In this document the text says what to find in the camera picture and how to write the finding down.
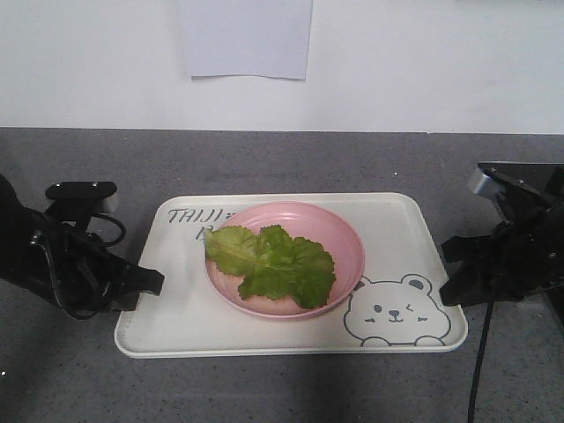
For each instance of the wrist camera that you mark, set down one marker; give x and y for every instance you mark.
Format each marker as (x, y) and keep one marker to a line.
(79, 202)
(489, 183)

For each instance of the pink round plate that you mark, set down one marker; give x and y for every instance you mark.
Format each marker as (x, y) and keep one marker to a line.
(299, 219)

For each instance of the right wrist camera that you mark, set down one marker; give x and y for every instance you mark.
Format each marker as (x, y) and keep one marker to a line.
(489, 183)

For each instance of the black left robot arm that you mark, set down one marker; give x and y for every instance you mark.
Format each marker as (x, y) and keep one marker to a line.
(23, 265)

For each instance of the white paper on wall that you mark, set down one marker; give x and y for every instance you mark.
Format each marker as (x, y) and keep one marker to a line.
(246, 38)

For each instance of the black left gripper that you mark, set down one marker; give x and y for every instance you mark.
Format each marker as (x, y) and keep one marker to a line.
(83, 276)

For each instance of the green lettuce leaf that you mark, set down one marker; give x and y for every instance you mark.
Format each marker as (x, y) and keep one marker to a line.
(273, 264)

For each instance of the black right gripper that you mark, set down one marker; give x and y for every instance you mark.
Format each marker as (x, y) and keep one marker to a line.
(526, 248)

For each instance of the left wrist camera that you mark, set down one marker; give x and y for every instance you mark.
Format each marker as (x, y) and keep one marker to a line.
(79, 202)

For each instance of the black glass cooktop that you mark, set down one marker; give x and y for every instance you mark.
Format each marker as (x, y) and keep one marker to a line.
(531, 172)

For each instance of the cream bear serving tray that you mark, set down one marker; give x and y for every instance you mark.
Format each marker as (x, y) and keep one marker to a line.
(396, 308)

